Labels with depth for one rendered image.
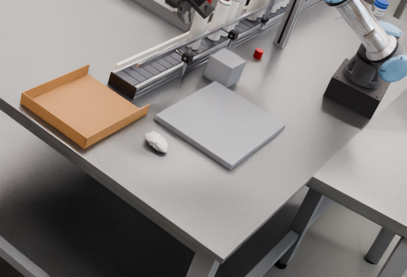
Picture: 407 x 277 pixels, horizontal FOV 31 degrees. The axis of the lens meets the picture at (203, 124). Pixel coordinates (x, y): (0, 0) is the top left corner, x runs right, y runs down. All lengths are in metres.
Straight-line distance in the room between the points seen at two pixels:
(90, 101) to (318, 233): 1.57
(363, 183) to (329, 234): 1.13
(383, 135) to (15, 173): 1.40
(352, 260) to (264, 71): 1.10
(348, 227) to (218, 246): 1.74
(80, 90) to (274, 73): 0.82
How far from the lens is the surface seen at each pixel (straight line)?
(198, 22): 2.61
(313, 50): 3.12
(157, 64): 2.52
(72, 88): 2.37
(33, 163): 3.00
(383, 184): 2.49
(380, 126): 2.79
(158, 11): 2.93
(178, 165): 2.18
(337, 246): 3.51
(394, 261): 2.48
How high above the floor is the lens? 2.15
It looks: 33 degrees down
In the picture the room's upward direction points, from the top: 20 degrees clockwise
